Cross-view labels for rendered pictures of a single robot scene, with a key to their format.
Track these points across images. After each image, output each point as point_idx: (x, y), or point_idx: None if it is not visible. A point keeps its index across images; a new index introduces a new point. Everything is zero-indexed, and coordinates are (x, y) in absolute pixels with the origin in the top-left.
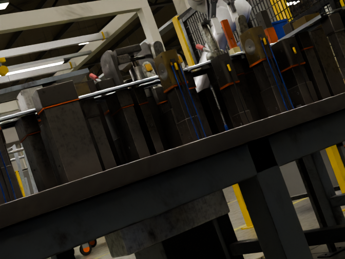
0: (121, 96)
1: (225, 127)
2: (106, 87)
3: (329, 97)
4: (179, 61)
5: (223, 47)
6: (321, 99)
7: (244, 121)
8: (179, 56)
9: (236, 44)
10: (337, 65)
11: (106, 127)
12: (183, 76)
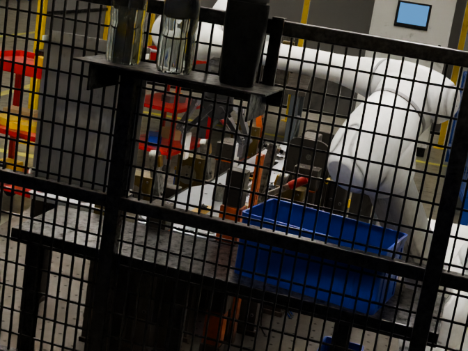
0: None
1: (352, 347)
2: None
3: (0, 225)
4: (176, 168)
5: (377, 216)
6: (4, 223)
7: None
8: (276, 176)
9: (248, 201)
10: (87, 287)
11: None
12: (173, 184)
